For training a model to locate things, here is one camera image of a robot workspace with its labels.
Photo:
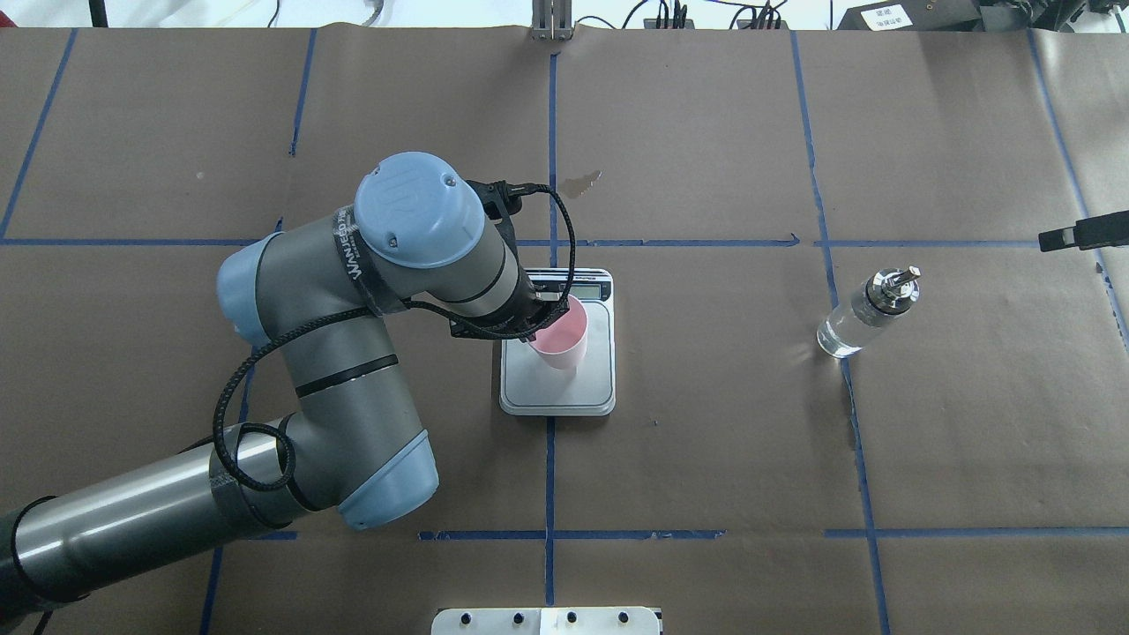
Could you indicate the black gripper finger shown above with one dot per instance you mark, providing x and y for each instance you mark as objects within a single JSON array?
[{"x": 1105, "y": 231}]

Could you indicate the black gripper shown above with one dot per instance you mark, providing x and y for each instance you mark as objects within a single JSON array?
[{"x": 527, "y": 310}]

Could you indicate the pink paper cup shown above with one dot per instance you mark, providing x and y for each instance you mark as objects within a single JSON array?
[{"x": 563, "y": 344}]

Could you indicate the clear glass sauce bottle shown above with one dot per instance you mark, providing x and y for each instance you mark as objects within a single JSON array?
[{"x": 878, "y": 303}]

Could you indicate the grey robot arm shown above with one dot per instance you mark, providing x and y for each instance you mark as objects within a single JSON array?
[{"x": 320, "y": 415}]

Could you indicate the white digital kitchen scale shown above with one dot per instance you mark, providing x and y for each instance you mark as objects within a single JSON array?
[{"x": 528, "y": 386}]

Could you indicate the aluminium frame post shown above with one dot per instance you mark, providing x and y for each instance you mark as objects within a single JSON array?
[{"x": 552, "y": 20}]

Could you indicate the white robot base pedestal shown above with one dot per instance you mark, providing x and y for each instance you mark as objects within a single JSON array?
[{"x": 549, "y": 620}]

